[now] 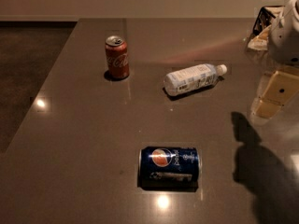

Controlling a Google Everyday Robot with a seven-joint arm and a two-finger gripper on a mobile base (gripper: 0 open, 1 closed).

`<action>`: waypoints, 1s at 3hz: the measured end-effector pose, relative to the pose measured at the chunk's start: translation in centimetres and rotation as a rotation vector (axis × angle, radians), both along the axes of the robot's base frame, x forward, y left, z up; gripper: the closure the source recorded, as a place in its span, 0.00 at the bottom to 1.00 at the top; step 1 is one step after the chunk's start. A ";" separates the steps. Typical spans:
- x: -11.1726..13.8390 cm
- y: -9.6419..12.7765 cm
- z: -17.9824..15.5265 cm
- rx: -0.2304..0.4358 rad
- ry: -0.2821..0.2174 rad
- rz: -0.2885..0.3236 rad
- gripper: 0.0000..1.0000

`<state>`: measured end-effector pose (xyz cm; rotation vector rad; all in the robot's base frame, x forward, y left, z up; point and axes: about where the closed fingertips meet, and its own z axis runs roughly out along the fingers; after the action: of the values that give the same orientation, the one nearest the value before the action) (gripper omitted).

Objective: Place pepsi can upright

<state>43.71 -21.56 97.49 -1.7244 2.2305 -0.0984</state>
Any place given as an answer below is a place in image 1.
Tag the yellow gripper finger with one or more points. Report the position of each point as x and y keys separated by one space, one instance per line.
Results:
x=275 y=90
x=260 y=42

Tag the blue pepsi can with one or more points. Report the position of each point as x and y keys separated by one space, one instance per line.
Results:
x=165 y=165

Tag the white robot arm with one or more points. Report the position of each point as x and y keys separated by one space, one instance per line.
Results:
x=275 y=34

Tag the red coca-cola can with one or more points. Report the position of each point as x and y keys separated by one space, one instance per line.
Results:
x=117 y=57

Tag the clear plastic water bottle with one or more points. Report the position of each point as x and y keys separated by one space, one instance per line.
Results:
x=193 y=78

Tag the black wire rack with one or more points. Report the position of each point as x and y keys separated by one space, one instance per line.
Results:
x=265 y=17

